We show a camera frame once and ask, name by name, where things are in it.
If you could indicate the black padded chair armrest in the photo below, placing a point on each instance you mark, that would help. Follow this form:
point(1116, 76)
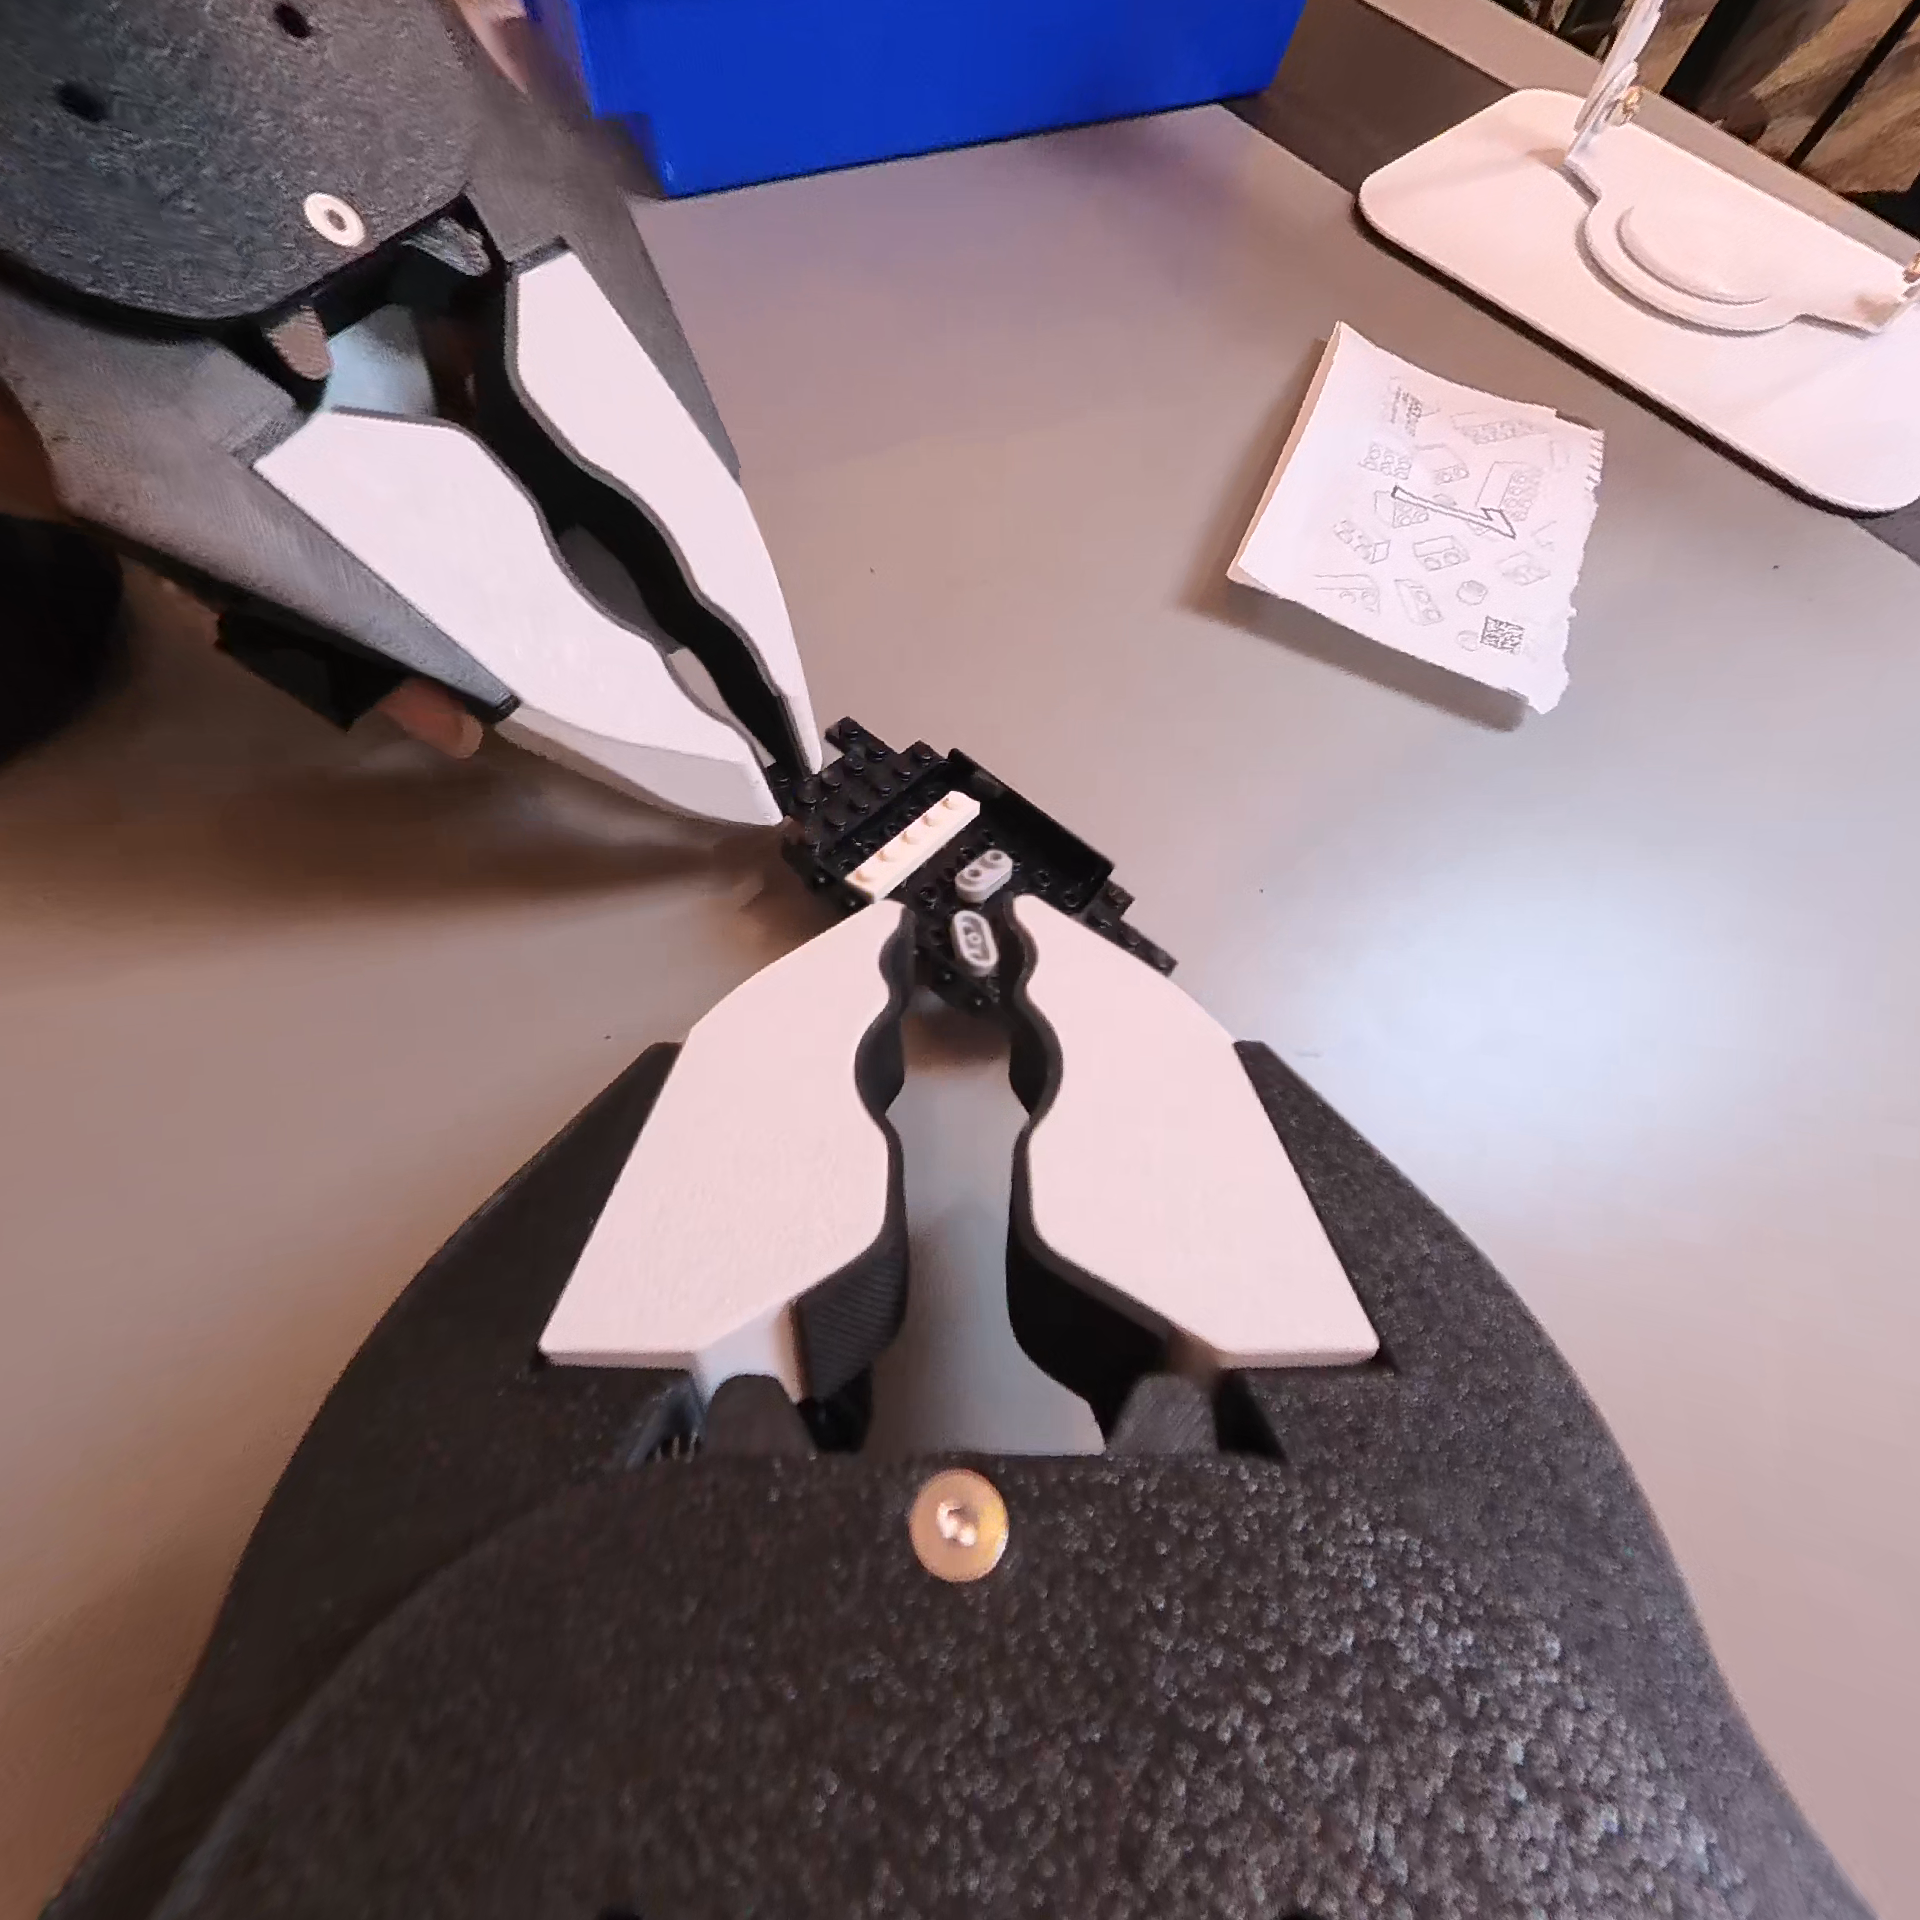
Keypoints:
point(53, 645)

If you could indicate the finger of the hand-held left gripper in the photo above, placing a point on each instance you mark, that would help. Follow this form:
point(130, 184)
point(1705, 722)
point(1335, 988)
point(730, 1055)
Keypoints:
point(645, 434)
point(481, 585)

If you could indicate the person's left hand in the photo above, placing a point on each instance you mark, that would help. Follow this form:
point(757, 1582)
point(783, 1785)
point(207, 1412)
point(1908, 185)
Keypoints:
point(435, 727)

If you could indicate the grey oval lego piece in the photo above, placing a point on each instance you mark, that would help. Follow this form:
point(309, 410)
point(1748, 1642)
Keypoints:
point(973, 974)
point(983, 874)

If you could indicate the black lego car chassis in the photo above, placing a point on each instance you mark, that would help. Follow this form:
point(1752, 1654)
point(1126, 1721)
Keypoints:
point(1035, 839)

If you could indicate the white printed paper bag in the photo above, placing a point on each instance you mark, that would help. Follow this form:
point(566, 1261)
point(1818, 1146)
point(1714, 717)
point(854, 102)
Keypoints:
point(1426, 511)

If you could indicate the blue plastic bin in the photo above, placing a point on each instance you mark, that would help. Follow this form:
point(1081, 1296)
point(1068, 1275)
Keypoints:
point(901, 75)

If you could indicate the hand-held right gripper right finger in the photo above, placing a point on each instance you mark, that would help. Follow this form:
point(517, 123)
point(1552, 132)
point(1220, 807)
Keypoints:
point(1185, 1185)

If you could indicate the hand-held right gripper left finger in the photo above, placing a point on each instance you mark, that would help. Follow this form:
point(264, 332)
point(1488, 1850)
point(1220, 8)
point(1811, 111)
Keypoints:
point(719, 1185)

